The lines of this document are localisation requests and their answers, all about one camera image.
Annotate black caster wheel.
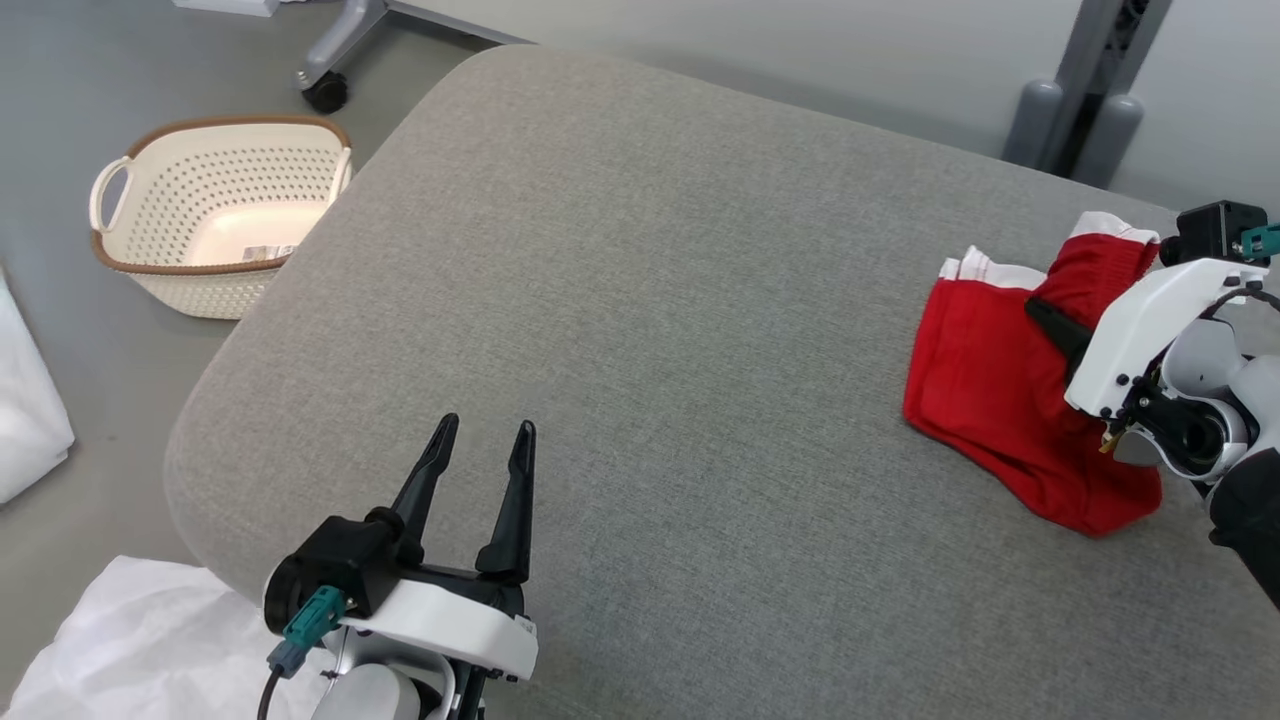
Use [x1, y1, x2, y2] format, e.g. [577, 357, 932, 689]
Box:
[302, 72, 349, 114]

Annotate grey cylinder foot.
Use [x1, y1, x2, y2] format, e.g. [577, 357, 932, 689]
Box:
[1070, 93, 1144, 191]
[1002, 80, 1063, 171]

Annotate black right cable teal plug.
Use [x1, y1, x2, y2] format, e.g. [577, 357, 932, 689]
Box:
[1215, 222, 1280, 313]

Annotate grey metal post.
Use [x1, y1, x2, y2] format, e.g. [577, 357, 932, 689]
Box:
[1040, 0, 1173, 181]

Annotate red shorts with white trim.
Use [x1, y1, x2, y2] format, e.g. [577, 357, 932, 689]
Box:
[905, 210, 1166, 471]

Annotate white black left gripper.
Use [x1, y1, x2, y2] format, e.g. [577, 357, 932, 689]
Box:
[265, 413, 539, 684]

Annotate grey metal stand frame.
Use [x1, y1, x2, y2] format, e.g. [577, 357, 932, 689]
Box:
[295, 0, 531, 114]

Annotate black cable teal plug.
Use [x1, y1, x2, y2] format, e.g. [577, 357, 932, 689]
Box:
[258, 586, 349, 720]
[1215, 222, 1280, 313]

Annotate black left cable teal plug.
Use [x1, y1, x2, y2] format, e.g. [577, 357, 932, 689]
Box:
[258, 586, 349, 720]

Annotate white plastic bag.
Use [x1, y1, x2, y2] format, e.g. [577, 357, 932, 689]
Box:
[0, 555, 336, 720]
[0, 270, 76, 506]

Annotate cream laundry basket brown rim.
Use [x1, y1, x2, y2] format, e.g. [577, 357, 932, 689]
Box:
[88, 114, 354, 321]

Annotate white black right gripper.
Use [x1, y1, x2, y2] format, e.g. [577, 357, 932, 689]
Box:
[1023, 258, 1271, 421]

